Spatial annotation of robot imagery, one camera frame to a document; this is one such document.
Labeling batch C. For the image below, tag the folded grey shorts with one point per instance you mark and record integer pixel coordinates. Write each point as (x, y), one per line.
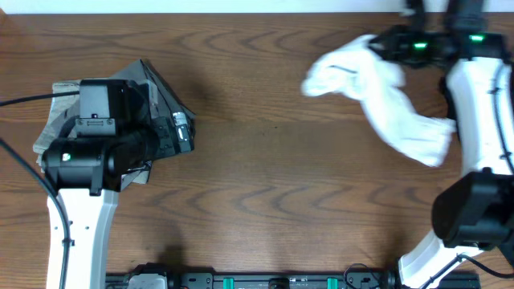
(160, 104)

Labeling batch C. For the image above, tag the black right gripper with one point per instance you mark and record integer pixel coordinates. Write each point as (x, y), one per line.
(394, 36)

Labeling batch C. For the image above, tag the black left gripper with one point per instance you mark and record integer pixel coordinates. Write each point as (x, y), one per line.
(169, 134)

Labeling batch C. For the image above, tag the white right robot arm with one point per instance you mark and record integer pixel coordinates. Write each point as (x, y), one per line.
(475, 214)

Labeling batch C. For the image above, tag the white printed t-shirt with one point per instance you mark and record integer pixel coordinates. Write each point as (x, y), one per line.
(355, 71)

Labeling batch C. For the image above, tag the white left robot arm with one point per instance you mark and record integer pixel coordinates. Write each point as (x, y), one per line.
(80, 229)

